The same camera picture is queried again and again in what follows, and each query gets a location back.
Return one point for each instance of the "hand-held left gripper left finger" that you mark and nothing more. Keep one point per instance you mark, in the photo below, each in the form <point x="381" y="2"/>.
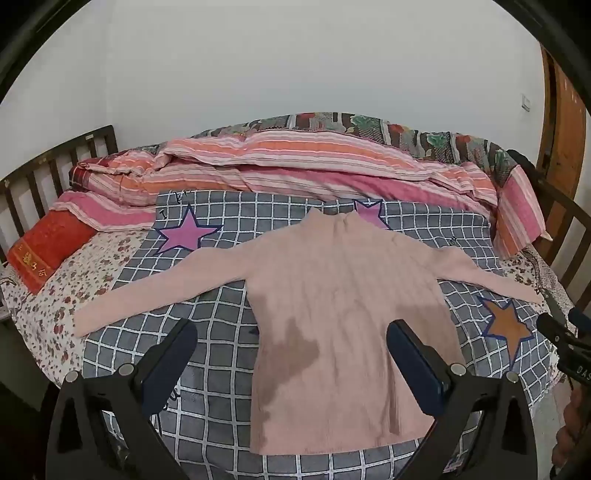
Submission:
<point x="168" y="364"/>

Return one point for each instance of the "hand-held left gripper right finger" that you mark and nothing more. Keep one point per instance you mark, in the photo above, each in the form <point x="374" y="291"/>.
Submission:
<point x="413" y="364"/>

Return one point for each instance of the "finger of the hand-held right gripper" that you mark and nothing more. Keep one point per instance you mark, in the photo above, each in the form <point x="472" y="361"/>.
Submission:
<point x="581" y="316"/>
<point x="554" y="328"/>

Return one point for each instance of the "pink knit sweater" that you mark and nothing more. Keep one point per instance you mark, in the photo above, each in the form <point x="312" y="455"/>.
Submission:
<point x="332" y="295"/>

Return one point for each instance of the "person's right hand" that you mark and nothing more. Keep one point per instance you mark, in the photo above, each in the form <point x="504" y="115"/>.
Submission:
<point x="577" y="429"/>

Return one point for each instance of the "grey checked blanket with stars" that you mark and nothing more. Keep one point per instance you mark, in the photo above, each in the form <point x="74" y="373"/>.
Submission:
<point x="217" y="318"/>

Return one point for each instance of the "white floral bed sheet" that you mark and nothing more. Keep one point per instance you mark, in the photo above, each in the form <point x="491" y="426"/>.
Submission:
<point x="55" y="314"/>

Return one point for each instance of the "red embroidered pillow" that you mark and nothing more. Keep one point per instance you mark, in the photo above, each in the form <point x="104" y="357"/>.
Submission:
<point x="48" y="249"/>

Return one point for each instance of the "brown wooden door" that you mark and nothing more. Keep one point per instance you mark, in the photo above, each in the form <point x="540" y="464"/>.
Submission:
<point x="563" y="138"/>

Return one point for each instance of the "dark wooden bed headboard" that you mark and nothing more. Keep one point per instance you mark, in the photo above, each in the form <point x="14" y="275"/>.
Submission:
<point x="41" y="180"/>

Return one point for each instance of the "pink orange striped quilt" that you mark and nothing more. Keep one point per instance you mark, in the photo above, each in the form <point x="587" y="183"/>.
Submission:
<point x="295" y="161"/>

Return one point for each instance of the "dark floral patterned quilt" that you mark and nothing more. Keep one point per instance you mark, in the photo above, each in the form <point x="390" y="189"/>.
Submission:
<point x="369" y="127"/>

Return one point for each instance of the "white wall switch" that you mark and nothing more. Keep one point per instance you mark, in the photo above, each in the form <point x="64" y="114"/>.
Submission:
<point x="526" y="102"/>

